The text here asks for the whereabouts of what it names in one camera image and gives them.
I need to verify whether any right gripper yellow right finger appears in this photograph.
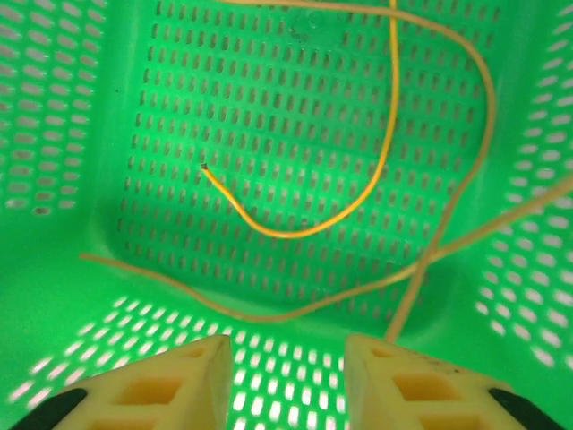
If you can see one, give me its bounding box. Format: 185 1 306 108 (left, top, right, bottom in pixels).
343 332 538 430

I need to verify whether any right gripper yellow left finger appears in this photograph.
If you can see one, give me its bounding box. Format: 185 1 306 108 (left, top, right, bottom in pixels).
53 333 235 430

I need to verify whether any yellow cable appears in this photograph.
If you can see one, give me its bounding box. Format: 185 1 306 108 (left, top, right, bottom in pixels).
79 176 573 323
218 0 498 344
200 0 400 239

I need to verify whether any bright green perforated plastic basket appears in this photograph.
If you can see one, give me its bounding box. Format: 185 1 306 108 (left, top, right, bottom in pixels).
0 0 573 430

